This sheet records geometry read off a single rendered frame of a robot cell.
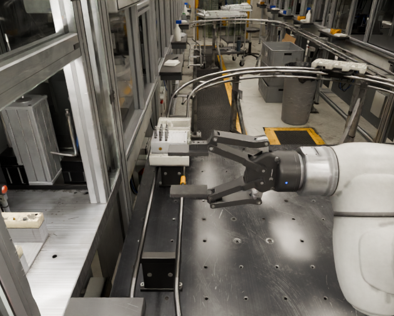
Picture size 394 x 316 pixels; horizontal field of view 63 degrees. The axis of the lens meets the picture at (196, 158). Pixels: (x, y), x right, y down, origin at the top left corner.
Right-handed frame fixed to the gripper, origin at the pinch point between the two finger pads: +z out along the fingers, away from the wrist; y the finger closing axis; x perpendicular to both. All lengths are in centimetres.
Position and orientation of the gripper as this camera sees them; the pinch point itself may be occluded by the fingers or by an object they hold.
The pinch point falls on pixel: (183, 171)
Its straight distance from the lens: 58.0
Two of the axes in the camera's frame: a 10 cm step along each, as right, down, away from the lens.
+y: 0.0, -8.7, -4.9
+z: -10.0, 0.0, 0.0
